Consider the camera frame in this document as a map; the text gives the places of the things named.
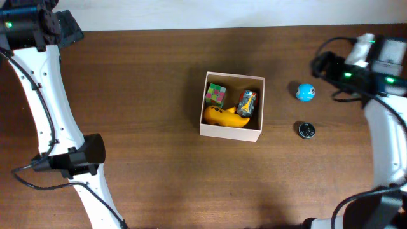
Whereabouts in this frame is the blue toy ball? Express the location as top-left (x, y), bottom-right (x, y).
top-left (296, 84), bottom-right (315, 102)

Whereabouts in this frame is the multicoloured puzzle cube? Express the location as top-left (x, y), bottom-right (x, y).
top-left (204, 83), bottom-right (226, 107)

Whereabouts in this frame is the black round disc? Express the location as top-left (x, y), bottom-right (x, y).
top-left (298, 122), bottom-right (315, 139)

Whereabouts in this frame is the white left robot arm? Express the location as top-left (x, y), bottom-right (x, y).
top-left (1, 1), bottom-right (128, 228)

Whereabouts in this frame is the orange rubber toy figure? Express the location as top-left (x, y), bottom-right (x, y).
top-left (203, 105), bottom-right (250, 128)

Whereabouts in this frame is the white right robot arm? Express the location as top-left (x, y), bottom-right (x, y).
top-left (303, 48), bottom-right (406, 228)

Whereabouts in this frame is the pink cardboard box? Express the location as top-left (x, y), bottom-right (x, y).
top-left (200, 71), bottom-right (265, 142)

